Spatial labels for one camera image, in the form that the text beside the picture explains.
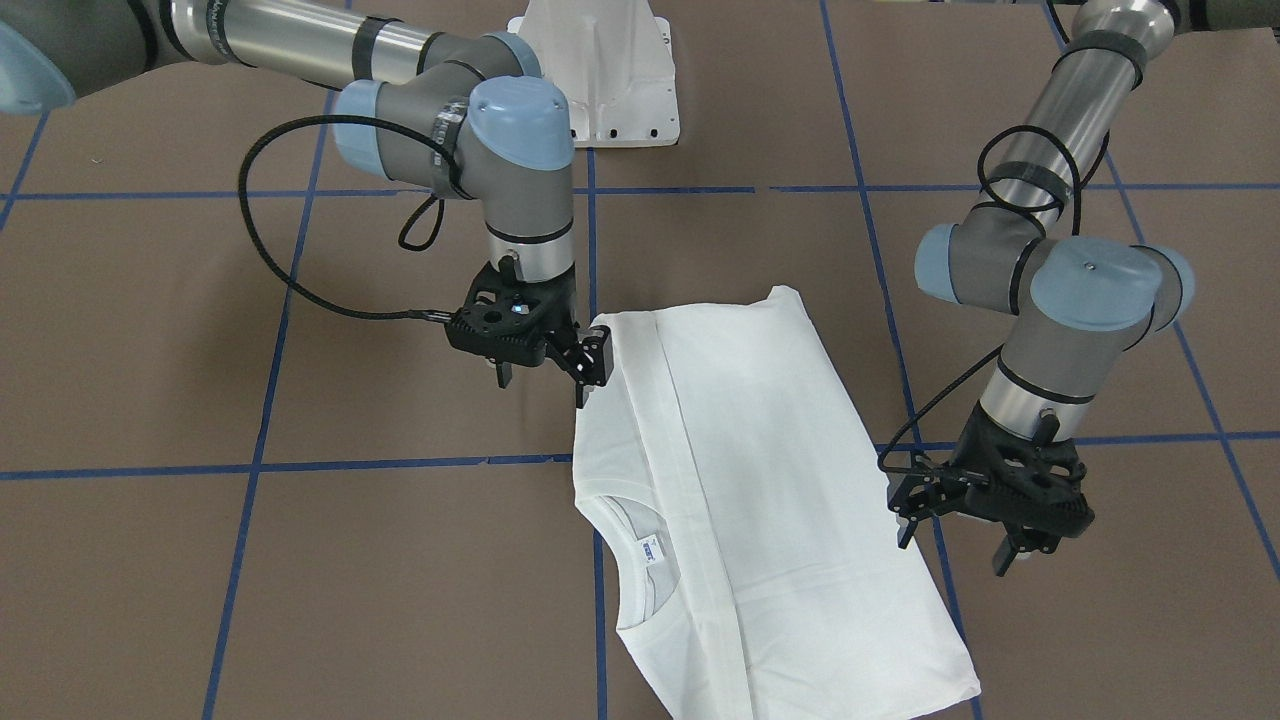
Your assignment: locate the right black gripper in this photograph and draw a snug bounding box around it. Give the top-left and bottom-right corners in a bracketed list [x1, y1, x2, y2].
[445, 264, 613, 409]

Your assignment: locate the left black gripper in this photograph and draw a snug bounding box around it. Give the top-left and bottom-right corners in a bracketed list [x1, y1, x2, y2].
[888, 407, 1094, 577]

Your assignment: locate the white long-sleeve printed shirt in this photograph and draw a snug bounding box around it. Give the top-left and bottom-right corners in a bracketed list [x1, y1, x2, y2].
[572, 286, 980, 719]

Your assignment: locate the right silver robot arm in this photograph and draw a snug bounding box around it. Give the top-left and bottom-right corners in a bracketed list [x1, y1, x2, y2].
[1, 1, 612, 407]

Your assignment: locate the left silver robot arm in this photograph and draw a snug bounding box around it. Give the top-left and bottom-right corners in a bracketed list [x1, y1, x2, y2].
[878, 1, 1277, 575]

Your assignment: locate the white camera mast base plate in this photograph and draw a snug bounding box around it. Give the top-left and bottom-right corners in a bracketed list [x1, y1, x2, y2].
[507, 1, 681, 149]

